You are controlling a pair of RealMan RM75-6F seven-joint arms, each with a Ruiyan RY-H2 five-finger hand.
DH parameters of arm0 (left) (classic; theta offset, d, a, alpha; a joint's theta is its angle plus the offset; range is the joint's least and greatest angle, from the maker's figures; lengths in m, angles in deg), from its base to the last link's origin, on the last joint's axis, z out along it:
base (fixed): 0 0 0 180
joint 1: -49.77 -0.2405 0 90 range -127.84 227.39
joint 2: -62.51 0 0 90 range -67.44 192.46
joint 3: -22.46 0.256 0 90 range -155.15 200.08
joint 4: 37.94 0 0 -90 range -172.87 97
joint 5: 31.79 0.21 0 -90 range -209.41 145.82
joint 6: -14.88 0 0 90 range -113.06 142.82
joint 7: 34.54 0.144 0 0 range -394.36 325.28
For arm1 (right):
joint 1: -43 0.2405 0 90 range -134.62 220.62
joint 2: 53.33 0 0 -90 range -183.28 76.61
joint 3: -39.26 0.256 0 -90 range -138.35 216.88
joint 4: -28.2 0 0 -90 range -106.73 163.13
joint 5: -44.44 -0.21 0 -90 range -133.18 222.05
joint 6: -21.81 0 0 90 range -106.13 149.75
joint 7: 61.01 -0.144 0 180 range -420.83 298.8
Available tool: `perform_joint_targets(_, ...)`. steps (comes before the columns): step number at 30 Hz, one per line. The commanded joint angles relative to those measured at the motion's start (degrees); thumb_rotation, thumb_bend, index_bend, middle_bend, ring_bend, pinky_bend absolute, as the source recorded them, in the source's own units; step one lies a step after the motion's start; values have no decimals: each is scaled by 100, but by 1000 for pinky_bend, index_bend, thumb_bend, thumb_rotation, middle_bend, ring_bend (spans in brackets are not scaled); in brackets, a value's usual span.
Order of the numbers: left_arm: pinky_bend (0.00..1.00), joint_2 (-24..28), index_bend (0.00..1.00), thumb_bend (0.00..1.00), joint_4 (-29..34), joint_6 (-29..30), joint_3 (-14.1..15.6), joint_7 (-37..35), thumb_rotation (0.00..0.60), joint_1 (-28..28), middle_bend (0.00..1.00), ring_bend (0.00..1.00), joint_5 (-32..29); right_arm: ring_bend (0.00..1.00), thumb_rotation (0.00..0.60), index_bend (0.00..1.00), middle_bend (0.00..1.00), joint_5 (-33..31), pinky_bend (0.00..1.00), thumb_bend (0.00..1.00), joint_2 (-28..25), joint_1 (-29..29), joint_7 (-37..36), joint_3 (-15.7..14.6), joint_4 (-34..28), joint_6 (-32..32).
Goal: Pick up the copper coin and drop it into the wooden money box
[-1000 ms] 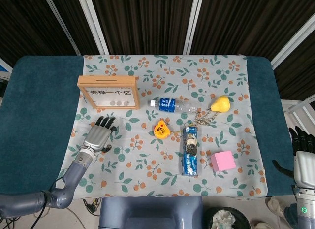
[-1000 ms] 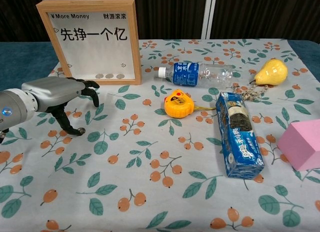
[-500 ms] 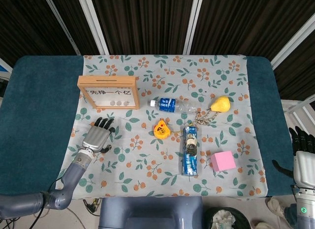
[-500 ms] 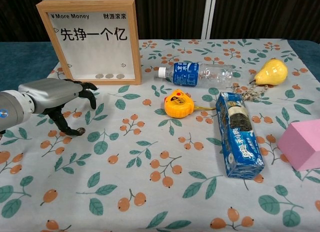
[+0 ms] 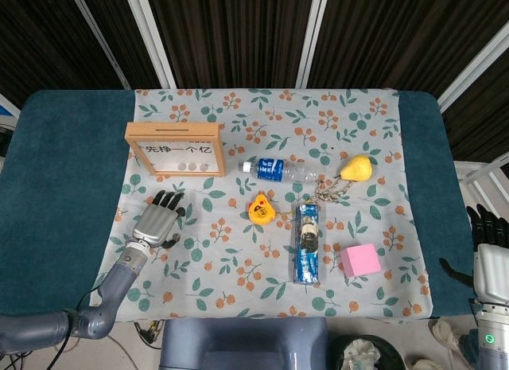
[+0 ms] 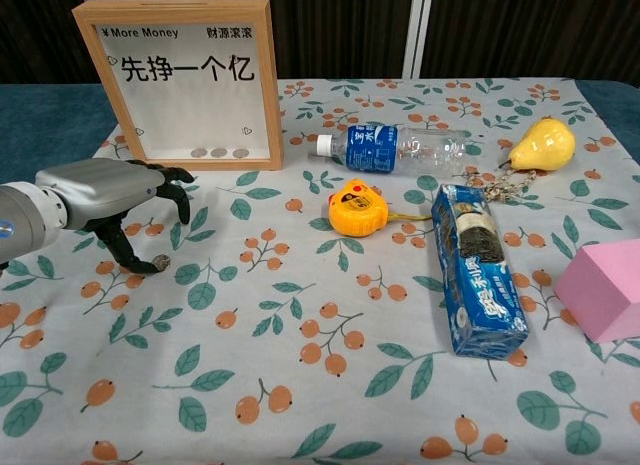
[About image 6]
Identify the floral tablecloth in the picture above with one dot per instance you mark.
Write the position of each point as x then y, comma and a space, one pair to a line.
300, 385

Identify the yellow tape measure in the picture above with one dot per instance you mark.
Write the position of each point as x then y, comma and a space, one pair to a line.
355, 210

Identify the pink cube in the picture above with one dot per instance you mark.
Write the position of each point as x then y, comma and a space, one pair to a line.
600, 285

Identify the clear bottle with blue label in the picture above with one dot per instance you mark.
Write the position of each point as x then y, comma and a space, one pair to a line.
372, 150

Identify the teal table cover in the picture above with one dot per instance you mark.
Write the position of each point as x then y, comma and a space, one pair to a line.
40, 125

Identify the wooden frame money box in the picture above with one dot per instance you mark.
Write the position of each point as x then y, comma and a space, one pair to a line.
150, 12

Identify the yellow pear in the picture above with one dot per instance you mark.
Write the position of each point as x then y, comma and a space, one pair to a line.
545, 145

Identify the blue Oreo cookie box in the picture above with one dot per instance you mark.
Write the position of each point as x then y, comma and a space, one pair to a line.
480, 285

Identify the white partition post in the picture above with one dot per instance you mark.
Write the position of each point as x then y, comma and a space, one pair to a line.
417, 30

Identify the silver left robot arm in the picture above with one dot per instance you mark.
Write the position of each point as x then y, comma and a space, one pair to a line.
20, 220

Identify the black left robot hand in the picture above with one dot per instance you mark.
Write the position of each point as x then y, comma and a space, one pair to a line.
100, 190

